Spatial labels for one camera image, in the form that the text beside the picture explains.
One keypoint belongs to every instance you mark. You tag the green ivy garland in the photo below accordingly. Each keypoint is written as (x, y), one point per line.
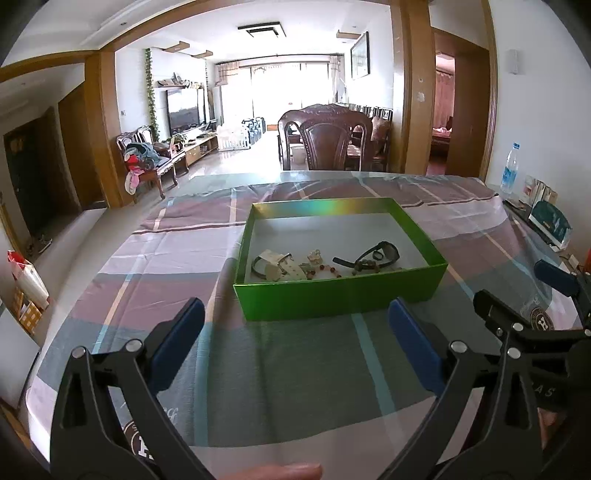
(151, 92)

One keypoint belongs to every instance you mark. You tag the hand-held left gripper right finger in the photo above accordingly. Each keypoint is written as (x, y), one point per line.
(415, 348)

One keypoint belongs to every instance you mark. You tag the wooden armchair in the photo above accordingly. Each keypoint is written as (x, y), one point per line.
(164, 164)

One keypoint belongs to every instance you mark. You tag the person's right hand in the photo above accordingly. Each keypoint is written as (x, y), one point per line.
(549, 424)

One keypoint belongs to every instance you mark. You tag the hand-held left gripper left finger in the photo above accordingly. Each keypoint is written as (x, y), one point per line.
(178, 344)

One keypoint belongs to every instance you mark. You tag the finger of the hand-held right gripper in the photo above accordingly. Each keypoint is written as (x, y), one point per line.
(494, 308)
(556, 278)

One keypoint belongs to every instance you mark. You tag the carved wooden dining chair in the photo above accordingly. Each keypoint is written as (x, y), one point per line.
(330, 143)

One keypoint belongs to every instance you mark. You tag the silver earrings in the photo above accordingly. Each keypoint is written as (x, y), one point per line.
(315, 254)

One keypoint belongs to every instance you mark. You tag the checked tablecloth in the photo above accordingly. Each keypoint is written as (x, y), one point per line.
(300, 369)

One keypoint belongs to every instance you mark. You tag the flat screen television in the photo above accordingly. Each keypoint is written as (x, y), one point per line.
(184, 108)

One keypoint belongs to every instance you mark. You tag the wooden television cabinet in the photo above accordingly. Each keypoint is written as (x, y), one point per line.
(198, 147)

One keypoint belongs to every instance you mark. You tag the red and white paper bag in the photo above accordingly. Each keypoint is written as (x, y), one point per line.
(27, 274)

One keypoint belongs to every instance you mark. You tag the black wrist watch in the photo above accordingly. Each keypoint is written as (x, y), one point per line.
(385, 251)

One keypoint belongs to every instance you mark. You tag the white wall device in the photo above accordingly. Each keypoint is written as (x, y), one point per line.
(513, 61)

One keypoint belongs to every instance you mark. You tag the cardboard boxes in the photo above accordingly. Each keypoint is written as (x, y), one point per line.
(27, 316)

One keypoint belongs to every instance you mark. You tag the pile of clothes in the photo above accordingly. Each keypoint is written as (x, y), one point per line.
(138, 159)

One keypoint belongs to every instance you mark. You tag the person's left hand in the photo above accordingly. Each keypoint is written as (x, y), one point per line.
(281, 473)

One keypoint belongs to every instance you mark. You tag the small cartons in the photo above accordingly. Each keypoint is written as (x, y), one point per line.
(538, 190)

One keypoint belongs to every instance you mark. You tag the clear water bottle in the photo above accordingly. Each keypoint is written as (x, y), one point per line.
(510, 170)

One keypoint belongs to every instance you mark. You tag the white play fence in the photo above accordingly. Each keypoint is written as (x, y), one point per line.
(235, 137)

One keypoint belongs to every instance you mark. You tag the green cardboard box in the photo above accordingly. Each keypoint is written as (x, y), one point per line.
(341, 295)

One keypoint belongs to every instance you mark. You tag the teal box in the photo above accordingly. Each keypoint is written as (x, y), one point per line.
(549, 224)

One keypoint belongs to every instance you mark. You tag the black ceiling lamp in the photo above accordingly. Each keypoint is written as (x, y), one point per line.
(261, 30)

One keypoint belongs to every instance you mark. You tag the beige curtain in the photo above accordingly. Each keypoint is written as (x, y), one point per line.
(227, 73)

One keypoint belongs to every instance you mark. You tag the bed with pink cover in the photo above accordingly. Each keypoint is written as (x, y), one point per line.
(442, 138)

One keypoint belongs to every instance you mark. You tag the dark green bangle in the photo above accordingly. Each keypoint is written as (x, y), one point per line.
(255, 267)

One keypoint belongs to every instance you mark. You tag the framed wall picture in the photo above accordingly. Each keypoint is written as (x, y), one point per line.
(360, 55)

